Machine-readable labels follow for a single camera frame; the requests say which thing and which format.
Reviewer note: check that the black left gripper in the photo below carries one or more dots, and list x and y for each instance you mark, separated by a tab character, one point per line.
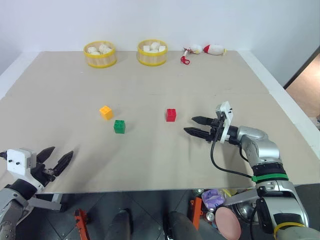
41	173

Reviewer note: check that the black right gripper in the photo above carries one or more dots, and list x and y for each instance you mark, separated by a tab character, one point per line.
214	133

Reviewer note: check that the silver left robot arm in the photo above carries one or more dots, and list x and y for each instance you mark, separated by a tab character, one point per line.
12	200

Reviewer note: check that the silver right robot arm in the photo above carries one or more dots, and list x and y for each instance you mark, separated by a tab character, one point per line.
262	147

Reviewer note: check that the red toy block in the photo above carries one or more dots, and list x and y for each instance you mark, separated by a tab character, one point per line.
171	115

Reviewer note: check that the yellow toy block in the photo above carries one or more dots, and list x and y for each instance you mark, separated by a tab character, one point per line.
106	113

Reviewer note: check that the orange black clamp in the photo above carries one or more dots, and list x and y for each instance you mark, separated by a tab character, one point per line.
196	212
82	223

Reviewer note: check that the green toy block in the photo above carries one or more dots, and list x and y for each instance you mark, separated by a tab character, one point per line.
119	127

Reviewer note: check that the purple plastic item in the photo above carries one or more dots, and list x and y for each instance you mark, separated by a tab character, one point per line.
212	198

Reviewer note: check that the small white toy red loop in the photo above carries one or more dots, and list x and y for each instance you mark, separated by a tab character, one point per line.
195	48

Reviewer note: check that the white red plush toy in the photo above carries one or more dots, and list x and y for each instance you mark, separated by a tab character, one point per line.
215	49

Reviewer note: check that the yellow rimmed steamer basket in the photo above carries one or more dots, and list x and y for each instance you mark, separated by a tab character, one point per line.
101	60
152	58

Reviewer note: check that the green zip tie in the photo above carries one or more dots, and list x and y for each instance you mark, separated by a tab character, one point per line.
270	178

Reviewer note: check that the dark rounded shape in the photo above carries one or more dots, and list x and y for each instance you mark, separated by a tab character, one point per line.
181	226
120	225

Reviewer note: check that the shiny metal bowl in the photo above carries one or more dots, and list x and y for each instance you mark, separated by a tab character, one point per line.
243	211

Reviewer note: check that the pink round disc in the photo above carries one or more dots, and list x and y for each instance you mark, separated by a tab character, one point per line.
228	222

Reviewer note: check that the white round toy bun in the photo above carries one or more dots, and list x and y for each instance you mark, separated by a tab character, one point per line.
105	48
93	50

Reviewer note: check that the yellow zip tie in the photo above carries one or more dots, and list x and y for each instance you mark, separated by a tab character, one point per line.
287	224

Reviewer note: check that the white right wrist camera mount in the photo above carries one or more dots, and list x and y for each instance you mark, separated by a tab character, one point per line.
226	115

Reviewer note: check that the dark door frame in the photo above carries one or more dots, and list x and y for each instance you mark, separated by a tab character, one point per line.
303	66

